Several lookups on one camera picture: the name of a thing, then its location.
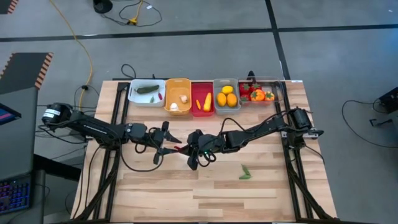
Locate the yellow toy lemon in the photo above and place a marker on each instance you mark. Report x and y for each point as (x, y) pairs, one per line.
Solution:
(227, 90)

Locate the computer monitor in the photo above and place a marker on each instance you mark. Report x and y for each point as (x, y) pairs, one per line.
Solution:
(7, 114)

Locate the clear plastic basket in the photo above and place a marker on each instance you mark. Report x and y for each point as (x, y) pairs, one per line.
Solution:
(278, 90)

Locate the orange bell pepper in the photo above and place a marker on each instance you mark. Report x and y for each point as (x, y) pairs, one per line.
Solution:
(257, 95)

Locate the black equipment box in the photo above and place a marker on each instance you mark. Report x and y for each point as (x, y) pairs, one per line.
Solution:
(388, 99)

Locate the grey plastic basket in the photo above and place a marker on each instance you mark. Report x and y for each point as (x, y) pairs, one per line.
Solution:
(217, 84)

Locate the black round stand base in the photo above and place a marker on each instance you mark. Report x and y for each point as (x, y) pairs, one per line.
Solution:
(102, 5)

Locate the yellow-orange plastic basket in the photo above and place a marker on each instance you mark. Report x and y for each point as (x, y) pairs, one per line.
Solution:
(177, 87)

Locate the red toy chili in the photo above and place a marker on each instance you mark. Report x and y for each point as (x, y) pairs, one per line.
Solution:
(178, 148)
(160, 96)

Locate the black metal frame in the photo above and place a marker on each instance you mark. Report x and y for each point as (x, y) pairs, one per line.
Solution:
(122, 86)
(294, 193)

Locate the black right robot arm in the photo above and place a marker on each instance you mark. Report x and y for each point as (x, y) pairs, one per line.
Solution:
(264, 127)

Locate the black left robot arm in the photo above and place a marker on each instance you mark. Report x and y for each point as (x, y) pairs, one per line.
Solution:
(93, 127)

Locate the white toy garlic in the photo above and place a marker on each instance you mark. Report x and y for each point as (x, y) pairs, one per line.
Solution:
(174, 106)

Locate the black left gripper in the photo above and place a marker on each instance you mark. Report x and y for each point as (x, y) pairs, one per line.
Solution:
(136, 132)

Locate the green toy chili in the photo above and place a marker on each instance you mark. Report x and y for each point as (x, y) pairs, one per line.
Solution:
(245, 177)
(152, 99)
(245, 170)

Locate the small orange toy carrot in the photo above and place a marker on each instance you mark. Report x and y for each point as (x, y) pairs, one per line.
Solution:
(198, 104)

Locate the small black hazard-striped mat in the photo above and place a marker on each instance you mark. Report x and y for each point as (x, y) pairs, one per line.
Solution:
(6, 4)

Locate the beige toy garlic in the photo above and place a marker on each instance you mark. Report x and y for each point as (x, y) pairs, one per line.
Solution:
(184, 99)

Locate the small orange toy tomato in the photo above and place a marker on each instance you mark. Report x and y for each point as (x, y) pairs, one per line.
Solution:
(269, 96)

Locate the red plastic basket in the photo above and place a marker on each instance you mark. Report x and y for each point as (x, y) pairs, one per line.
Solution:
(199, 90)

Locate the backlit computer keyboard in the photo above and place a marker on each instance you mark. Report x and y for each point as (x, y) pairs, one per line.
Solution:
(14, 196)

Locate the white plastic basket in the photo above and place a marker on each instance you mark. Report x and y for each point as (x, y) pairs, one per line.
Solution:
(146, 82)

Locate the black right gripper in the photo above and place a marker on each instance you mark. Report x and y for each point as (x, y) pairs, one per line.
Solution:
(205, 144)

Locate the large black hazard-striped mat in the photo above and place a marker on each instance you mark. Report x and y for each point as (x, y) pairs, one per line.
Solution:
(21, 71)

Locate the dark green toy cucumber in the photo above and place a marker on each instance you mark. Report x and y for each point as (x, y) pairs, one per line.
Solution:
(147, 89)

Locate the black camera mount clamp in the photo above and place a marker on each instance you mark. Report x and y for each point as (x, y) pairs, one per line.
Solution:
(251, 75)

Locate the yellow power plug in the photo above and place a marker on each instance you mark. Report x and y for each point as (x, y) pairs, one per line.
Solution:
(133, 21)

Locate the grey desk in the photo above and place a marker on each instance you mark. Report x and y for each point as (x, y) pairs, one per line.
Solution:
(18, 149)

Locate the red toy tomato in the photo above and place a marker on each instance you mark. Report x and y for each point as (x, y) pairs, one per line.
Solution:
(244, 88)
(255, 86)
(244, 99)

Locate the yellow toy corn cob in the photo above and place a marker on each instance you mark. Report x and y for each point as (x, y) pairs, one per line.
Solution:
(207, 102)

